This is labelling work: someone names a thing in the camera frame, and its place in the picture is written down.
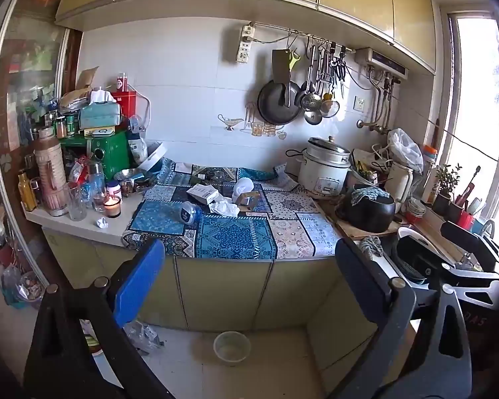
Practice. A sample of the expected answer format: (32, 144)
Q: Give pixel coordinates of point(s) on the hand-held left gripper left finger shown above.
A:
(139, 278)

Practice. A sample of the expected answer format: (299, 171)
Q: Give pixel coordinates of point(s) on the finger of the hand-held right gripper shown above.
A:
(470, 241)
(470, 273)

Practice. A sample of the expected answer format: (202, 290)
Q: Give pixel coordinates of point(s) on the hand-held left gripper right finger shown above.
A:
(357, 274)

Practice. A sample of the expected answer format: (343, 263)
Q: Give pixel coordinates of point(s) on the white cardboard box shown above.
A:
(202, 193)

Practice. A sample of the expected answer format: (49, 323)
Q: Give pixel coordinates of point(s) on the white round waste bin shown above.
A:
(232, 351)

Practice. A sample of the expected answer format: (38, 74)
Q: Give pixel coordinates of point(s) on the brown wooden box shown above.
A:
(251, 203)

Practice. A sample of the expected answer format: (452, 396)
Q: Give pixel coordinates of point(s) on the white foam fruit net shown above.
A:
(244, 185)

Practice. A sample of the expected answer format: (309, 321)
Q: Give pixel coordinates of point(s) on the red utensil cup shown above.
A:
(465, 220)

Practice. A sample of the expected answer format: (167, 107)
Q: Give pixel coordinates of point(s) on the grey knitted dishcloth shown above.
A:
(372, 246)

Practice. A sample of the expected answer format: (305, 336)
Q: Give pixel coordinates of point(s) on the wooden cutting board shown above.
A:
(349, 230)

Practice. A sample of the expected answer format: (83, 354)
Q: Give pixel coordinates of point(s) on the small potted plant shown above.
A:
(443, 203)

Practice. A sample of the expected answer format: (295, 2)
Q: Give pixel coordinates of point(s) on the clear plastic bag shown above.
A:
(143, 336)

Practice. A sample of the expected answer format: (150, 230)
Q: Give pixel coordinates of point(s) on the black cooking pot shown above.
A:
(370, 216)

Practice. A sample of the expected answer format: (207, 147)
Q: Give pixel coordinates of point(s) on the stack of small bowls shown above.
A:
(416, 210)

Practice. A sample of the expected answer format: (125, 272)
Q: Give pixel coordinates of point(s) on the small crumpled paper ball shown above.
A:
(102, 222)

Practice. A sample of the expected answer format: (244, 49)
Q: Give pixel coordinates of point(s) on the candle glass jar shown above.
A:
(112, 208)

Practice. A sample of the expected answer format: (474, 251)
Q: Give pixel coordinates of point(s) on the blue knitted dishcloth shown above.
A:
(370, 194)

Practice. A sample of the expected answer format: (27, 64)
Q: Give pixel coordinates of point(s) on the blue drink can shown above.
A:
(190, 214)

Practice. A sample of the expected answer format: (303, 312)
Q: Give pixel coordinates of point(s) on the yellow lower cabinets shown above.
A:
(224, 291)

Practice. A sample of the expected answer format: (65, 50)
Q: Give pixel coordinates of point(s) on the white electric kettle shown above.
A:
(399, 187)

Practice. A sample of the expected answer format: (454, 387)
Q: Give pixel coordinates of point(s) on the white jar blue lid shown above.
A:
(113, 190)

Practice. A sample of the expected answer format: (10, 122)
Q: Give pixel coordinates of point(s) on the clear glass tumbler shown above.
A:
(77, 205)

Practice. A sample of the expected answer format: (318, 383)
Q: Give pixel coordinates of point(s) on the clear glass bottle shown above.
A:
(96, 187)

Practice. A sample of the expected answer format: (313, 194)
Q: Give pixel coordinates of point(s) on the blue patterned tablecloth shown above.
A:
(233, 237)

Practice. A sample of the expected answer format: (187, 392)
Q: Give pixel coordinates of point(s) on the white rice cooker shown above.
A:
(320, 178)

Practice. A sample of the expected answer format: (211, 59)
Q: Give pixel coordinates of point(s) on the metal bowl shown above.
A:
(129, 174)

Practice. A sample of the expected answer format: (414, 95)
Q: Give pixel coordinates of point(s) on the crumpled white tissue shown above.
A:
(224, 208)

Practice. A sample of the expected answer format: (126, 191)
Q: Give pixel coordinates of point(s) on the white plastic bag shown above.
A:
(405, 147)

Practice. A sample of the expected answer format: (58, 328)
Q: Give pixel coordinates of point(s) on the bag of scraps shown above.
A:
(25, 289)

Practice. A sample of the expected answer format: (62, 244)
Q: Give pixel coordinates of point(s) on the white round tray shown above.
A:
(154, 160)

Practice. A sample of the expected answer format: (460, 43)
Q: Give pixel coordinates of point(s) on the window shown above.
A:
(478, 112)

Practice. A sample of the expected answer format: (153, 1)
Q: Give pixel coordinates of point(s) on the white refill pouch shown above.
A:
(137, 146)

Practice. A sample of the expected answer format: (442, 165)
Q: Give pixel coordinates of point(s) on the green box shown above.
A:
(108, 149)

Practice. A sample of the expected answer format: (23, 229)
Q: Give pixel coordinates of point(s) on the pink thermos flask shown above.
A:
(52, 174)

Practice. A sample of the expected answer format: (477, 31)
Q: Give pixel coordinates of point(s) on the amber bottle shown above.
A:
(27, 193)

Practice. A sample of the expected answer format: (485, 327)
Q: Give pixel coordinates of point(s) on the metal ladle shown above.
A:
(313, 117)

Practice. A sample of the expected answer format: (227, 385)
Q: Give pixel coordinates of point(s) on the teal tissue box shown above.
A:
(99, 116)

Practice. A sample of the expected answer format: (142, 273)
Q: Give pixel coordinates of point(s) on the metal mesh strainer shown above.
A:
(330, 108)

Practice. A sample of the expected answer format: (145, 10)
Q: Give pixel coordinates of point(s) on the metal slotted skimmer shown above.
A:
(310, 102)

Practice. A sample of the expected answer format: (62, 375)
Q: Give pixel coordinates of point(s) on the red box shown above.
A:
(129, 99)

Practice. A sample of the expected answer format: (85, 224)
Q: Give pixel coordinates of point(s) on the black frying pan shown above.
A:
(274, 106)

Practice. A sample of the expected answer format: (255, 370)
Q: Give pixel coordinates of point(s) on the red bottle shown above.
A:
(122, 82)

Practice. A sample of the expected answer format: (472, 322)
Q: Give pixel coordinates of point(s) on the black kitchen scissors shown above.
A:
(340, 70)

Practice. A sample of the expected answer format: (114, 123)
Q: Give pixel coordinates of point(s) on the yellow peeler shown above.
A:
(294, 63)

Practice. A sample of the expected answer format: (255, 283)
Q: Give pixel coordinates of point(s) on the steel cleaver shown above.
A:
(280, 64)

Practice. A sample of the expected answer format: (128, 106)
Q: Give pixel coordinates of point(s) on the glass door cabinet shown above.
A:
(25, 70)

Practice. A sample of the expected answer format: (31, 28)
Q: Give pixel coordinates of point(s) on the white power strip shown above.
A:
(243, 50)

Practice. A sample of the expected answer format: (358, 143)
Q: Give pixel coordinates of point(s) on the white wall socket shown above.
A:
(359, 103)

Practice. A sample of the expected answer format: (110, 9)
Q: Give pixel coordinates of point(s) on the white wall water heater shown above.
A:
(382, 61)

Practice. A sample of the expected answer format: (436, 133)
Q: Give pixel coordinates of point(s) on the metal hanging rail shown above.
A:
(274, 28)

